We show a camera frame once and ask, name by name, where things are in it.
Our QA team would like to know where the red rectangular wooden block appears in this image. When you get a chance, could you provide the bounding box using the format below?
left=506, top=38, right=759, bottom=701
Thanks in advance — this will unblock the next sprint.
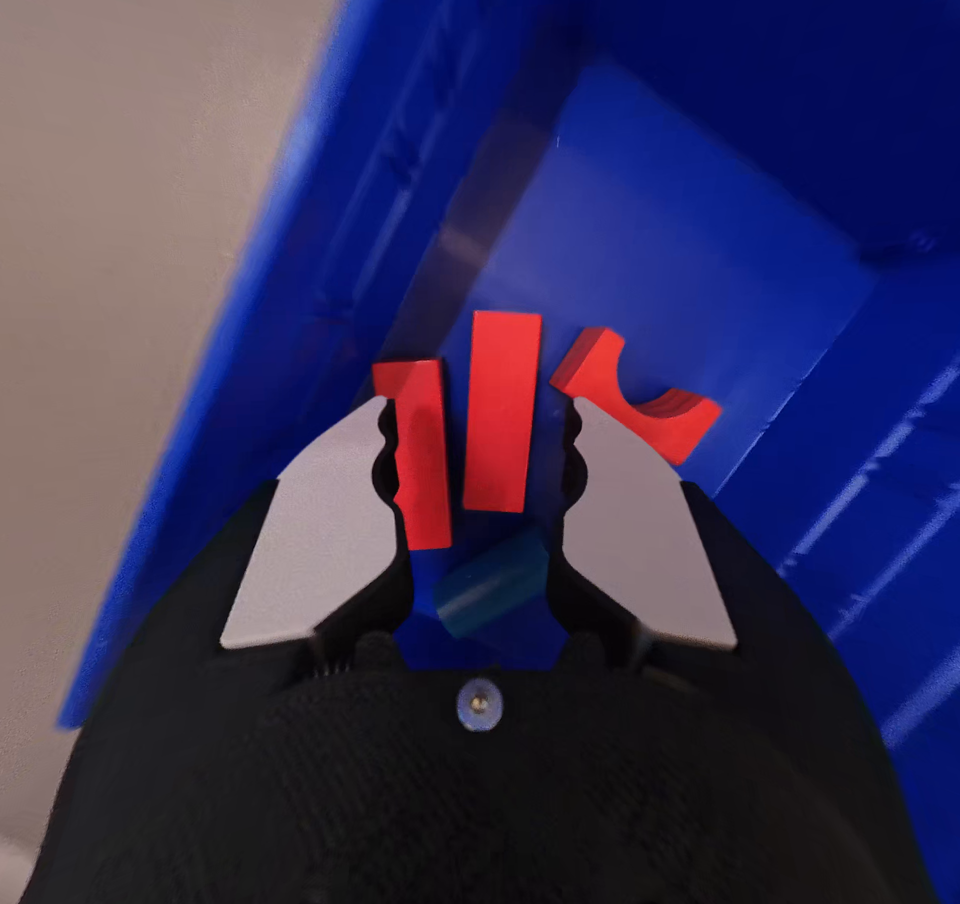
left=462, top=310, right=543, bottom=513
left=371, top=358, right=453, bottom=551

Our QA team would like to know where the blue plastic bin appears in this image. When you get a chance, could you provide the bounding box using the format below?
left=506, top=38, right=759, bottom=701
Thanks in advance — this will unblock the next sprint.
left=56, top=0, right=960, bottom=904

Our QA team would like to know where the teal cylinder block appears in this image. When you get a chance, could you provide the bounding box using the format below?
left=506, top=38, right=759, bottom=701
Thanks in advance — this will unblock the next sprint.
left=433, top=523, right=549, bottom=640

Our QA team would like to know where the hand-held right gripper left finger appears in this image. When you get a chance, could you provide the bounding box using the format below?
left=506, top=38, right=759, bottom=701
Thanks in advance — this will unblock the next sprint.
left=218, top=396, right=416, bottom=650

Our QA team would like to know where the red wooden arch block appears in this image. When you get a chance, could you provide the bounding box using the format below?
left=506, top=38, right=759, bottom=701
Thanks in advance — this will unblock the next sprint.
left=549, top=326, right=723, bottom=466

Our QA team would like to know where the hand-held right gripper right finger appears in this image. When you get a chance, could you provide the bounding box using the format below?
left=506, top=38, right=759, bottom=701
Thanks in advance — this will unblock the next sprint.
left=546, top=400, right=740, bottom=654

